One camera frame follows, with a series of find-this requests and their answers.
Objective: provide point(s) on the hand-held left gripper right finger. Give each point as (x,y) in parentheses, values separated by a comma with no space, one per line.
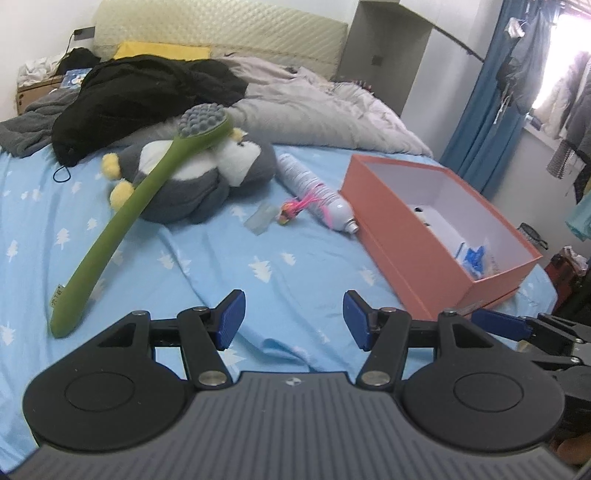
(356,321)

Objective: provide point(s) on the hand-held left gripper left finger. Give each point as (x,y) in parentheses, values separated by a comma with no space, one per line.
(231,318)

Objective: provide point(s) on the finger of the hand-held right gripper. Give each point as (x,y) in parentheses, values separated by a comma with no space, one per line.
(501,323)

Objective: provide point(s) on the blue plastic packet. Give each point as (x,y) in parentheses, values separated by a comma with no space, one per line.
(475,258)

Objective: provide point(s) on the salmon cardboard box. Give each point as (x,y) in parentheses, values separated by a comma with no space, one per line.
(406,240)

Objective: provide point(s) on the blue tree-print bed sheet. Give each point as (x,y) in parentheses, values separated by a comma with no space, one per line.
(277,258)

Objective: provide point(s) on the red and dark bag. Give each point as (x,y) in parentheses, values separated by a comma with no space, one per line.
(565,272)

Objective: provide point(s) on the small clear plastic packet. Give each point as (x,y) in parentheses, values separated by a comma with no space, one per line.
(261,217)

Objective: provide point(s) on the pink feather toy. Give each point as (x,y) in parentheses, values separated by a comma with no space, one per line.
(295,207)

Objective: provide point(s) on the teal hanging garment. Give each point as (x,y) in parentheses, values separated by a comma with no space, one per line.
(581,217)

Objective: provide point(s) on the grey penguin plush toy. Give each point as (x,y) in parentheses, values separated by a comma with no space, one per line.
(198,189)

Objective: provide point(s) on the white spray bottle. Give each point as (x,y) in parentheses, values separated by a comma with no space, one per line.
(300,175)

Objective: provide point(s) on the striped grey hanging garment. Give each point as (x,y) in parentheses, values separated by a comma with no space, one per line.
(559,159)

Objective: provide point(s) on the blue curtain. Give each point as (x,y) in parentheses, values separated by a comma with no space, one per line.
(480,115)

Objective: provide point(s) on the light grey duvet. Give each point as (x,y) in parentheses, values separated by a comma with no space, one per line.
(323,110)

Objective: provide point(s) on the white hanging coat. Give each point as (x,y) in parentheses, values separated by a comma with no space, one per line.
(561,101)

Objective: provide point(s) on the black jacket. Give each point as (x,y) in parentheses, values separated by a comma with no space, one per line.
(138,92)

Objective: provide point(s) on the dark grey fleece blanket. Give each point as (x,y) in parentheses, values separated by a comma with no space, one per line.
(27,129)

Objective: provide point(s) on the yellow pillow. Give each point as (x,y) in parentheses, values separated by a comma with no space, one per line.
(157,50)

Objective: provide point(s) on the blue printed book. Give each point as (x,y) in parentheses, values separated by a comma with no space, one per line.
(76,77)

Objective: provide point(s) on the black curtain rod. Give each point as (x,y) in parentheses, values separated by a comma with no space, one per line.
(452,39)

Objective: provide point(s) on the beige quilted headboard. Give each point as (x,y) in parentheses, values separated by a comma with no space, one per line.
(231,27)

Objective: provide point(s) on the brown cardboard box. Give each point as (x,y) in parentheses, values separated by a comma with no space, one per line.
(32,94)

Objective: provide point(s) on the black cloth bundle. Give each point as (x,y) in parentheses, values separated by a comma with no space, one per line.
(78,57)

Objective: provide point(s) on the white crumpled cloth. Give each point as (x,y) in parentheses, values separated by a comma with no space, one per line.
(39,69)

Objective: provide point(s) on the black wall switch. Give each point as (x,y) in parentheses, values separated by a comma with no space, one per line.
(377,60)

